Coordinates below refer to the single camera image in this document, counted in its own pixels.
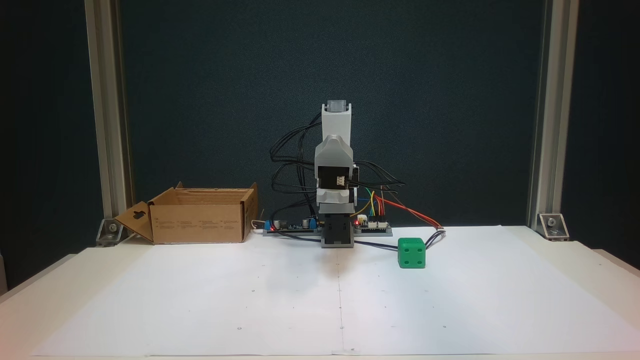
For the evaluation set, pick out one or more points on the green dice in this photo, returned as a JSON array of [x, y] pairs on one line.
[[411, 254]]

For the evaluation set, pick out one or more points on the grey printed robot arm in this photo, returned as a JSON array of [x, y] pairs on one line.
[[336, 122]]

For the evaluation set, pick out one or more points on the circuit board with blue part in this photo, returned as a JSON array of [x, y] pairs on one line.
[[292, 226]]

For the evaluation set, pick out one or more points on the brown cardboard box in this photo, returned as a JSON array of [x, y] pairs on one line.
[[197, 222]]

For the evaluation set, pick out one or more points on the metal corner bracket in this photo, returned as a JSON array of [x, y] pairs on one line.
[[111, 231], [553, 226]]

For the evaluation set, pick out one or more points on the aluminium frame post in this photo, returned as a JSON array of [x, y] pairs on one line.
[[552, 110], [107, 110]]

